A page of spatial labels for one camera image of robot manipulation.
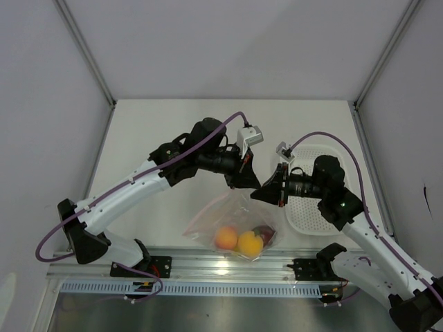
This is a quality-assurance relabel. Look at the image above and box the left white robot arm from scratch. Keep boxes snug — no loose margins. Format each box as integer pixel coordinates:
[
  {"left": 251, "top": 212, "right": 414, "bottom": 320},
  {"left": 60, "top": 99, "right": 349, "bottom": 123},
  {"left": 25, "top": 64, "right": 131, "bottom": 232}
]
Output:
[{"left": 57, "top": 118, "right": 264, "bottom": 277}]

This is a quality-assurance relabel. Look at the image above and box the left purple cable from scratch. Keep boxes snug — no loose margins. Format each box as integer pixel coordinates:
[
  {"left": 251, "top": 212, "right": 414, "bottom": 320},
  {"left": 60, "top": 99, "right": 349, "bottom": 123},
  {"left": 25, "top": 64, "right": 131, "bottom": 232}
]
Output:
[{"left": 35, "top": 111, "right": 252, "bottom": 305}]

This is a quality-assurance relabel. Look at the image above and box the clear pink zip top bag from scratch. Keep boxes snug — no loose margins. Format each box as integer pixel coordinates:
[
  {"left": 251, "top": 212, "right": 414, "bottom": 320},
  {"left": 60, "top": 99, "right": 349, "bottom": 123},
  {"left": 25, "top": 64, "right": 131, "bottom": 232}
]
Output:
[{"left": 183, "top": 190, "right": 283, "bottom": 261}]

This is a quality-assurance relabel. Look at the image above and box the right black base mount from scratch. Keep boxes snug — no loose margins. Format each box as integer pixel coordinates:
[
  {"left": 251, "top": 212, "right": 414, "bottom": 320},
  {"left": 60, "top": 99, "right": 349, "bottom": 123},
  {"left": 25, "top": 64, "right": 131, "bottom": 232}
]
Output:
[{"left": 287, "top": 258, "right": 342, "bottom": 282}]

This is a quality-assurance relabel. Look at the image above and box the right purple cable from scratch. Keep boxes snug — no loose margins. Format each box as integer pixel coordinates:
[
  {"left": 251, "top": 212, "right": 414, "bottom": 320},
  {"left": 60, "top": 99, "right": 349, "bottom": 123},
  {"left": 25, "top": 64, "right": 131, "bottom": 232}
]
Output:
[{"left": 287, "top": 131, "right": 443, "bottom": 307}]

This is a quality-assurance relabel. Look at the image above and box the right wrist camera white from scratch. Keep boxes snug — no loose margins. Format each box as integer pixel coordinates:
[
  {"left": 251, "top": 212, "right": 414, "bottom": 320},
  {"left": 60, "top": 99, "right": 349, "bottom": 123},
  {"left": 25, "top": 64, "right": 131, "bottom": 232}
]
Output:
[{"left": 275, "top": 142, "right": 295, "bottom": 164}]

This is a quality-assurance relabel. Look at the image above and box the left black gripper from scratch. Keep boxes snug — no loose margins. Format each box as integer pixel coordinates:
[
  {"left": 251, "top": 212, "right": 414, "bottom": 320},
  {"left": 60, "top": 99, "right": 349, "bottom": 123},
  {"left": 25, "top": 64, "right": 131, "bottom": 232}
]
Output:
[{"left": 198, "top": 142, "right": 260, "bottom": 190}]

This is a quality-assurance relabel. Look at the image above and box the purple cable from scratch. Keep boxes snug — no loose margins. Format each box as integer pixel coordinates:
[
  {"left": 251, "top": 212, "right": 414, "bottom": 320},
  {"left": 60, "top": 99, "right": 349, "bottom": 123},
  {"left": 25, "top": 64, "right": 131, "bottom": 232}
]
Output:
[
  {"left": 35, "top": 111, "right": 252, "bottom": 305},
  {"left": 287, "top": 131, "right": 443, "bottom": 307}
]

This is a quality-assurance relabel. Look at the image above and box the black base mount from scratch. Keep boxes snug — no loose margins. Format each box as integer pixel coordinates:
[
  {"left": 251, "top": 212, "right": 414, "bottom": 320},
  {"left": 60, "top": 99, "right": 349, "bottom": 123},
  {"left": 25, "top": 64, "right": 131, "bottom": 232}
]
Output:
[
  {"left": 109, "top": 256, "right": 172, "bottom": 279},
  {"left": 287, "top": 258, "right": 342, "bottom": 282}
]

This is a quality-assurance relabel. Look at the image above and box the dark red toy apple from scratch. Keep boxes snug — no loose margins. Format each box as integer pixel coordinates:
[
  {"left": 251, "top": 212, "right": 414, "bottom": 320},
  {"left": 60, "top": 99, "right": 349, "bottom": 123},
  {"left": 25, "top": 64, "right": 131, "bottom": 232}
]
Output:
[{"left": 253, "top": 225, "right": 276, "bottom": 247}]

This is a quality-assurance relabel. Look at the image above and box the white perforated plastic basket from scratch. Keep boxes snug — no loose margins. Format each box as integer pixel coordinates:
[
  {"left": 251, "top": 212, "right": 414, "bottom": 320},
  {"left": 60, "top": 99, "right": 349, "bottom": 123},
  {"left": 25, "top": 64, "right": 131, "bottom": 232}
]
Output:
[{"left": 284, "top": 144, "right": 345, "bottom": 236}]

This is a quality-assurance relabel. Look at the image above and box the left aluminium frame post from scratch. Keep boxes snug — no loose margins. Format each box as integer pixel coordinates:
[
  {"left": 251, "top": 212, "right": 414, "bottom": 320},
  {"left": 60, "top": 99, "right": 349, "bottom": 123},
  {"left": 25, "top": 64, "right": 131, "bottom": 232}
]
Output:
[{"left": 53, "top": 0, "right": 116, "bottom": 109}]

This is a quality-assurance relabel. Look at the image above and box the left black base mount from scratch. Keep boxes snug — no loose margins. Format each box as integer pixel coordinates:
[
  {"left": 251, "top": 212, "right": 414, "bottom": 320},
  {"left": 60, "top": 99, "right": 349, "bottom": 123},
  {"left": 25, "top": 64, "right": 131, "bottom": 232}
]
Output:
[{"left": 109, "top": 256, "right": 172, "bottom": 279}]

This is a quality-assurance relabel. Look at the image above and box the orange toy fruit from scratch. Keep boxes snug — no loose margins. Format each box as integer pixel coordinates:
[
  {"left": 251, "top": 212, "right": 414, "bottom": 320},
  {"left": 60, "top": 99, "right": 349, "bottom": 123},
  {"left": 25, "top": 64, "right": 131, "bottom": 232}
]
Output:
[{"left": 237, "top": 230, "right": 264, "bottom": 259}]

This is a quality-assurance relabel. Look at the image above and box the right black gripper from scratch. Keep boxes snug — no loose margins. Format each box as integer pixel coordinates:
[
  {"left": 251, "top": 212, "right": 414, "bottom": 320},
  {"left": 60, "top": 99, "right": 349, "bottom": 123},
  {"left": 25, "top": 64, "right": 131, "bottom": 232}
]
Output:
[{"left": 251, "top": 162, "right": 327, "bottom": 208}]

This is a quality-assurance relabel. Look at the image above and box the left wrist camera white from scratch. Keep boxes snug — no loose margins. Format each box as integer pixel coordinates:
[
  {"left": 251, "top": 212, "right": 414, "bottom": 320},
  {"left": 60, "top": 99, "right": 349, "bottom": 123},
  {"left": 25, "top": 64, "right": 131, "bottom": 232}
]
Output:
[{"left": 236, "top": 126, "right": 264, "bottom": 158}]

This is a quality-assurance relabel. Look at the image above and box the right aluminium frame post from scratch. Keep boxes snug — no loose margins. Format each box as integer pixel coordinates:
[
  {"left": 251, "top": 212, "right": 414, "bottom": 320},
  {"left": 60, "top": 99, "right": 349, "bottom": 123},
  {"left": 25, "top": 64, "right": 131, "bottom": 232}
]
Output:
[{"left": 353, "top": 0, "right": 425, "bottom": 111}]

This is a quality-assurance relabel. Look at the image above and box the white slotted cable duct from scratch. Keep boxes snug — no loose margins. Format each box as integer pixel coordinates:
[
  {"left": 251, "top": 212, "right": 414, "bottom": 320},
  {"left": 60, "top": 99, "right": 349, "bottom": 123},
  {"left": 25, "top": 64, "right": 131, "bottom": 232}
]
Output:
[{"left": 60, "top": 280, "right": 322, "bottom": 299}]

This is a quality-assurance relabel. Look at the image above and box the aluminium frame post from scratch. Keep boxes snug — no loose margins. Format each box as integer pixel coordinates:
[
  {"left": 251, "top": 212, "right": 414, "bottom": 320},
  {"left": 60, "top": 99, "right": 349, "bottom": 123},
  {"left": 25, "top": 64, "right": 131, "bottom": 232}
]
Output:
[
  {"left": 53, "top": 0, "right": 116, "bottom": 109},
  {"left": 353, "top": 0, "right": 425, "bottom": 111}
]

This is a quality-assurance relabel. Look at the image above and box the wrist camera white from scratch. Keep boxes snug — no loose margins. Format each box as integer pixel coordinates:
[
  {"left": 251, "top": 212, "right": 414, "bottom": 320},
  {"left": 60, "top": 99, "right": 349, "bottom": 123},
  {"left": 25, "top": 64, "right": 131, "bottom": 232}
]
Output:
[
  {"left": 275, "top": 142, "right": 295, "bottom": 164},
  {"left": 236, "top": 126, "right": 264, "bottom": 158}
]

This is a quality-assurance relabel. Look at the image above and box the aluminium mounting rail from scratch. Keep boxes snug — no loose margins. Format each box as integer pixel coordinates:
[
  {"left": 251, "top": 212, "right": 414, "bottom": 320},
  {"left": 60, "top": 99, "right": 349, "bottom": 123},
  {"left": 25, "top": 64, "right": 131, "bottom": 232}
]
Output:
[{"left": 46, "top": 248, "right": 319, "bottom": 284}]

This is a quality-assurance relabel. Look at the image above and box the red orange toy peach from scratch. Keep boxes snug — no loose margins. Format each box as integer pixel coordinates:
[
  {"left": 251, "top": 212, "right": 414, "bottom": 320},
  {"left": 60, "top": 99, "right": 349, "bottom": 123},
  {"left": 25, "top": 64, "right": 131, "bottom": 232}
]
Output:
[{"left": 214, "top": 226, "right": 238, "bottom": 250}]

